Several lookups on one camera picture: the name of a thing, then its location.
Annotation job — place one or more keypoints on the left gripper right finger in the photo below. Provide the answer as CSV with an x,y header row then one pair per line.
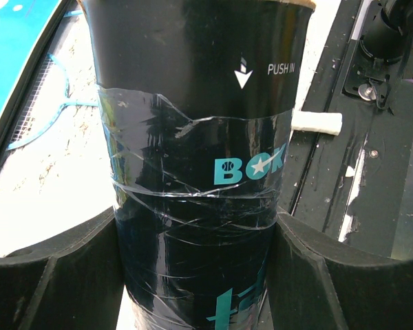
x,y
315,282

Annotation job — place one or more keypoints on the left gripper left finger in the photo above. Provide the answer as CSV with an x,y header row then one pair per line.
x,y
73,280

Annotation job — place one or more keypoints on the black shuttlecock tube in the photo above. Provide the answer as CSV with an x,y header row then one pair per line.
x,y
196,100

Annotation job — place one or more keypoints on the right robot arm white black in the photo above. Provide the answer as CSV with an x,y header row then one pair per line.
x,y
390,33

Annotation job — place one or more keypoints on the blue badminton racket front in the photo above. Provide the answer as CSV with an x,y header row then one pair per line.
x,y
327,123

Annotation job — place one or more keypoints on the blue badminton racket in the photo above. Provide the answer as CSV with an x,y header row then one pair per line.
x,y
49,93
327,123

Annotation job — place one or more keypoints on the blue badminton racket rear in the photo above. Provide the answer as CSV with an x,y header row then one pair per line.
x,y
49,93

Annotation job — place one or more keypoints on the blue racket cover bag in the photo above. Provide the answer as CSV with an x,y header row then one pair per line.
x,y
27,29

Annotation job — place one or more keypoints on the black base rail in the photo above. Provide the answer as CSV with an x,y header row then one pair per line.
x,y
357,187

